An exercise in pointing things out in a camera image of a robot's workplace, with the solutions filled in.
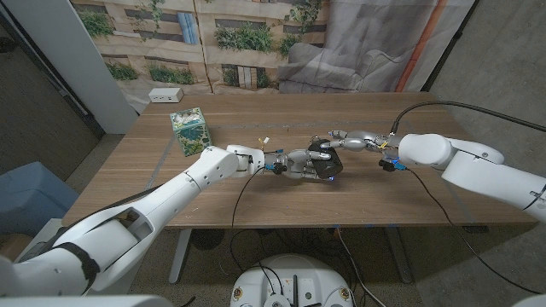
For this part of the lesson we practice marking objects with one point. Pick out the white power strip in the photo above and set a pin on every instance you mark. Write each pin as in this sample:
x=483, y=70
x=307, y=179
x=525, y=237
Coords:
x=165, y=95

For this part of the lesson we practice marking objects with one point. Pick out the white pillar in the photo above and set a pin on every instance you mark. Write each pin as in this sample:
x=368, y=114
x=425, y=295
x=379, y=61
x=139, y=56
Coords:
x=72, y=55

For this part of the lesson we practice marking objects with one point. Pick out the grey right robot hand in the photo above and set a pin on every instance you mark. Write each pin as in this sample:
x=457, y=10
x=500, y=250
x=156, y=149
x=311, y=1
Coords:
x=362, y=140

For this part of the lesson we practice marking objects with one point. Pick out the black cylindrical mesh speaker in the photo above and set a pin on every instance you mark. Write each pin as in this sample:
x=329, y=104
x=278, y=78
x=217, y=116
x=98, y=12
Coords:
x=330, y=168

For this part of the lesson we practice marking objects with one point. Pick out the printed building backdrop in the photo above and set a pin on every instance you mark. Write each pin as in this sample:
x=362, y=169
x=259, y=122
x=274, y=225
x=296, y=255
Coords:
x=239, y=51

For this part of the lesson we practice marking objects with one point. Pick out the green floral tissue box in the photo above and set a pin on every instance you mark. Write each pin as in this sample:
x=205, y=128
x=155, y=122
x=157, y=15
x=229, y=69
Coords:
x=192, y=134

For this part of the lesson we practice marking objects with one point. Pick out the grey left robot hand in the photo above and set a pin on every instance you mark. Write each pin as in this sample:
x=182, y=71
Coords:
x=300, y=164

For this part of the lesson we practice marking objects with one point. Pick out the grey table leg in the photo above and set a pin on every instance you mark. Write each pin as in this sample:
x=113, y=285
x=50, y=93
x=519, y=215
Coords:
x=399, y=256

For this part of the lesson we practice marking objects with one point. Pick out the blue upholstered chair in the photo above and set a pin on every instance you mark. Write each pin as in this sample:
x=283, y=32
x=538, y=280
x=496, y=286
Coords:
x=34, y=196

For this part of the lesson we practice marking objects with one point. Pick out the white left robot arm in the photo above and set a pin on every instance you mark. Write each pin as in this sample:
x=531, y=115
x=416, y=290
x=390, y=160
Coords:
x=170, y=200

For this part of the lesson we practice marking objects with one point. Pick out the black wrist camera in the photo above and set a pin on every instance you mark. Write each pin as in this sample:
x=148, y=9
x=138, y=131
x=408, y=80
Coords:
x=388, y=164
x=278, y=169

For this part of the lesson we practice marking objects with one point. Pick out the black floor fan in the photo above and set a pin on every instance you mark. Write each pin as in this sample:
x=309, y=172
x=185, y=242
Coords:
x=207, y=239

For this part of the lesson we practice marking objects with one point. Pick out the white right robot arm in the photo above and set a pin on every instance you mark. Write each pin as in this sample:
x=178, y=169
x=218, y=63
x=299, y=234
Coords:
x=478, y=170

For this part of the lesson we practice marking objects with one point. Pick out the white table leg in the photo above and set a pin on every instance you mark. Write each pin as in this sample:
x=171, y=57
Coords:
x=179, y=260

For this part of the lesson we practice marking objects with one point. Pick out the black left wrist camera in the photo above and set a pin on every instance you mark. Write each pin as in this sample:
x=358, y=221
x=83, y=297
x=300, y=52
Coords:
x=278, y=169

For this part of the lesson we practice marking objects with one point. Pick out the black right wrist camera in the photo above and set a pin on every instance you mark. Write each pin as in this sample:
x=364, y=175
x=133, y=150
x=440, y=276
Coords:
x=388, y=164

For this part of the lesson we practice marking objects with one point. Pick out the white robot torso base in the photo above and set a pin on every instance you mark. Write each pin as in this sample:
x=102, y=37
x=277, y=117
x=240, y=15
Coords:
x=294, y=277

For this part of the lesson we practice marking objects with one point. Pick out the white robot chest cover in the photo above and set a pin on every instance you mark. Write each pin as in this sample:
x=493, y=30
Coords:
x=85, y=302

